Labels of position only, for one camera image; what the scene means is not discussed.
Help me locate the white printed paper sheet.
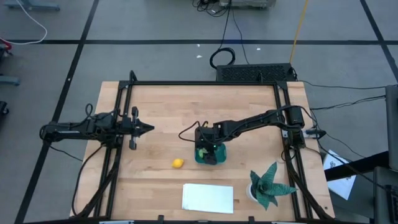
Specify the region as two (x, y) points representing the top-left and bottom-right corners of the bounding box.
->
(323, 149), (358, 201)

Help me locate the black power cable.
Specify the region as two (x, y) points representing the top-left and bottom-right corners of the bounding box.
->
(71, 144), (105, 217)

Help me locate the white floor cable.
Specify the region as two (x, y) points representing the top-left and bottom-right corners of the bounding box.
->
(0, 0), (49, 45)

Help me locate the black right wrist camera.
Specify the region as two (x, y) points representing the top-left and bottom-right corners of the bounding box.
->
(194, 126), (216, 145)

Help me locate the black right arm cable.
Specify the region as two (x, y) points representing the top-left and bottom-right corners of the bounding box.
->
(178, 120), (200, 143)

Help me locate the coiled black floor cable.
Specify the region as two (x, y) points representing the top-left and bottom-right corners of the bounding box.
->
(209, 47), (236, 70)

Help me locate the grey equipment box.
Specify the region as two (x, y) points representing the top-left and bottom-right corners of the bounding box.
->
(218, 0), (277, 10)

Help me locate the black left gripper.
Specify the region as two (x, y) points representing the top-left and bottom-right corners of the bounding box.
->
(129, 106), (155, 151)

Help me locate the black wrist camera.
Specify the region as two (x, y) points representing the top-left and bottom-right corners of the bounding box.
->
(194, 126), (216, 145)
(120, 117), (132, 136)

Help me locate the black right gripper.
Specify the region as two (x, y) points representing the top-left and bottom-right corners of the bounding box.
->
(203, 122), (227, 166)

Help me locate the black aluminium table frame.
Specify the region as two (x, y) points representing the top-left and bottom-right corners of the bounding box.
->
(70, 70), (335, 224)

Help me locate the yellow cable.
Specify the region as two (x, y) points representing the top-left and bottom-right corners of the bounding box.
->
(289, 0), (310, 64)

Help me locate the green snake plant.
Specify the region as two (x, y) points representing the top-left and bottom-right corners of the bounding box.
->
(249, 161), (298, 211)

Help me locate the white paper towel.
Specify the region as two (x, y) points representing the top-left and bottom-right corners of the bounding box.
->
(181, 183), (234, 215)

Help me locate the teal tupperware container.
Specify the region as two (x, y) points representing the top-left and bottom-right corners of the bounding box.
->
(194, 142), (228, 166)

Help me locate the grey furniture panel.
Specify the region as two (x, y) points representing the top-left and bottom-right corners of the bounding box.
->
(385, 85), (398, 172)

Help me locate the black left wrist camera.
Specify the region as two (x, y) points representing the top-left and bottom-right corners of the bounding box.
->
(120, 117), (132, 136)

